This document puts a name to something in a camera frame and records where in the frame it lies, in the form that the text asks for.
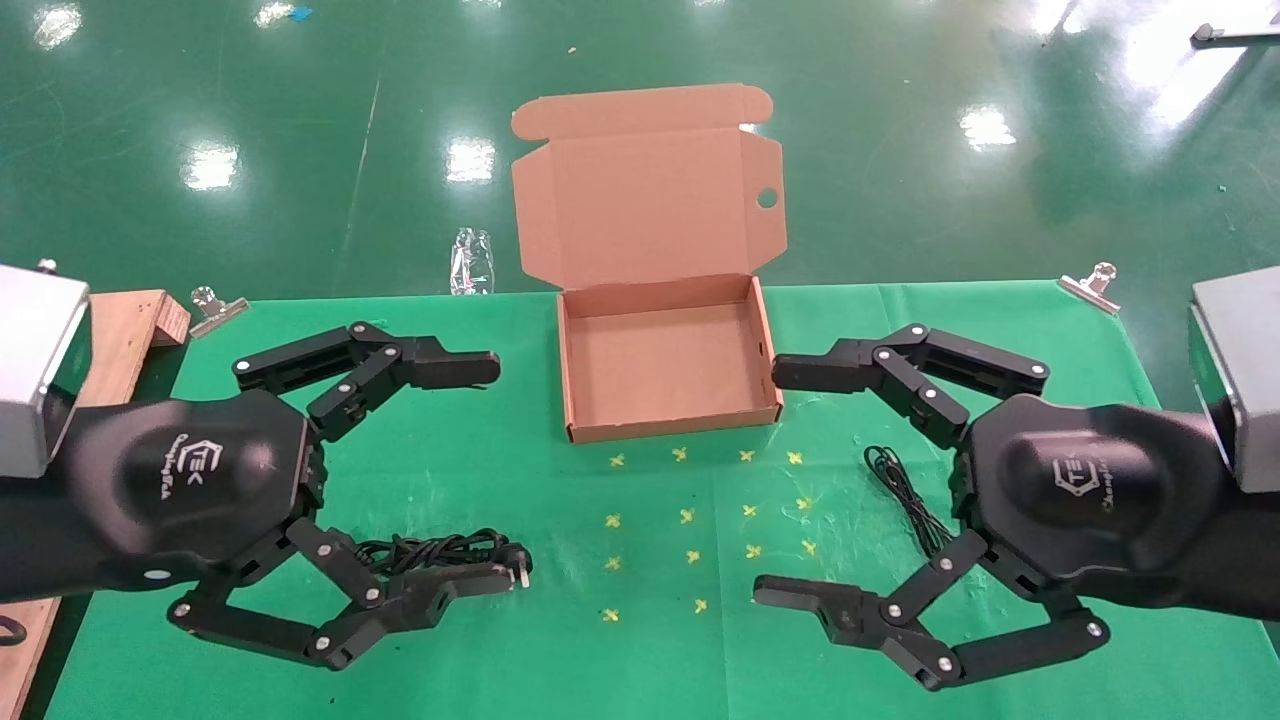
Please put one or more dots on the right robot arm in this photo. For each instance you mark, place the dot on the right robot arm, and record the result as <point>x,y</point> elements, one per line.
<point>1220,560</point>

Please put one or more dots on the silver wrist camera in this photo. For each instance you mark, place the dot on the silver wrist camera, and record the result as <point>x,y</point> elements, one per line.
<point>1245,380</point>
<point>40,360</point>

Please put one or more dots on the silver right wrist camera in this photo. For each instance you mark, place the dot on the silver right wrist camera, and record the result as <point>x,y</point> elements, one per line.
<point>1245,380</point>

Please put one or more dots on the open brown cardboard box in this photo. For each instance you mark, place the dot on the open brown cardboard box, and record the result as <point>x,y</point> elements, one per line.
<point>660,200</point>

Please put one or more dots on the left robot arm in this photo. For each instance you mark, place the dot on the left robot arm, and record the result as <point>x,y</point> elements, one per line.
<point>30,540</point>

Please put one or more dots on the brown wooden board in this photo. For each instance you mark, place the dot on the brown wooden board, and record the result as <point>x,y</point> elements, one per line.
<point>130,330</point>

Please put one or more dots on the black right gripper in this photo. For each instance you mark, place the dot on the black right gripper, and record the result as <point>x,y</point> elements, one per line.
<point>1070,490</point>

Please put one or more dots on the green table cloth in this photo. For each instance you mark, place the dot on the green table cloth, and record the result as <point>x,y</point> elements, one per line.
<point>500,480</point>

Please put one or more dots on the clear crumpled plastic wrapper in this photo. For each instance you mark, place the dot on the clear crumpled plastic wrapper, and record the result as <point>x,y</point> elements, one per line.
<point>472,262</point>

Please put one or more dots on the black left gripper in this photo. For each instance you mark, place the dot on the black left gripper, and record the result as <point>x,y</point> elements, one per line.
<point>190,480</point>

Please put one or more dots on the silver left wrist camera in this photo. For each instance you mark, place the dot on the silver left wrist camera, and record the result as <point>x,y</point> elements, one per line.
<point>40,360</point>

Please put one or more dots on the silver metal binder clip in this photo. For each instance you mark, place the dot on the silver metal binder clip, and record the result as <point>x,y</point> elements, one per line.
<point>215,312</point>
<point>1092,288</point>

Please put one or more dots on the grey metal bar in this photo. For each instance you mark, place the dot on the grey metal bar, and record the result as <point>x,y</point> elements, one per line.
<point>1240,35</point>

